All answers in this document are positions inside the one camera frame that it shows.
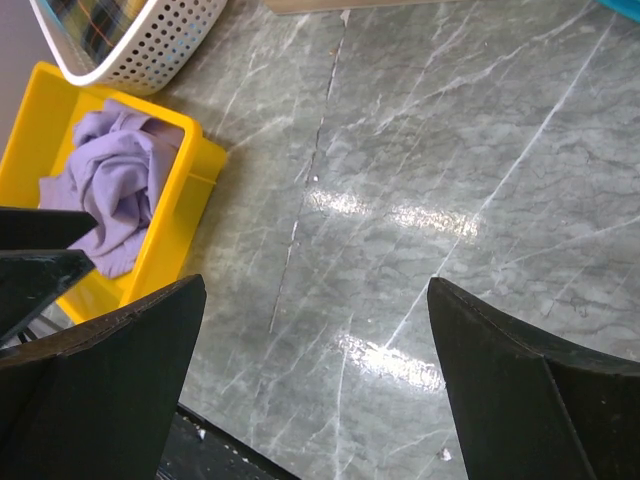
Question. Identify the yellow plastic tray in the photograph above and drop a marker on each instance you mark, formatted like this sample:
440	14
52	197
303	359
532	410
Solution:
40	144

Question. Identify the purple t-shirt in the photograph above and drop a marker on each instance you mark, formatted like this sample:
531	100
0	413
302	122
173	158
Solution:
116	173

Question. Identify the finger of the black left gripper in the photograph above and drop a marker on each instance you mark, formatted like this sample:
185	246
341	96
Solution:
37	229
32	280

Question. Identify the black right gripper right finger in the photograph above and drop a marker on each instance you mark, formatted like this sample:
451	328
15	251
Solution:
528	404

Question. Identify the teal t-shirt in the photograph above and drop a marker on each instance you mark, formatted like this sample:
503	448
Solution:
627	8

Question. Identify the yellow plaid cloth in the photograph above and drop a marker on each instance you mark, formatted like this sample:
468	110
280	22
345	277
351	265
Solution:
97	26

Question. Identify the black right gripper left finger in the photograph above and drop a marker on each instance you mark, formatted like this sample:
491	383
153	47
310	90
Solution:
96	401

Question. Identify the white perforated basket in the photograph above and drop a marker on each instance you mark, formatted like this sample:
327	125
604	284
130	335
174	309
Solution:
156	46

